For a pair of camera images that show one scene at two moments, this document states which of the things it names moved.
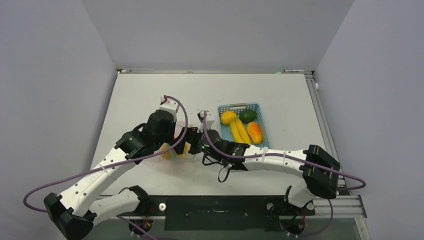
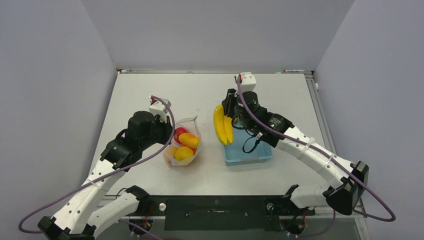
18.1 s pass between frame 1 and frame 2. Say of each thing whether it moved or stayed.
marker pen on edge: stayed
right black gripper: moved
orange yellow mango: moved
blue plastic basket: moved
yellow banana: moved
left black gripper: stayed
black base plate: stayed
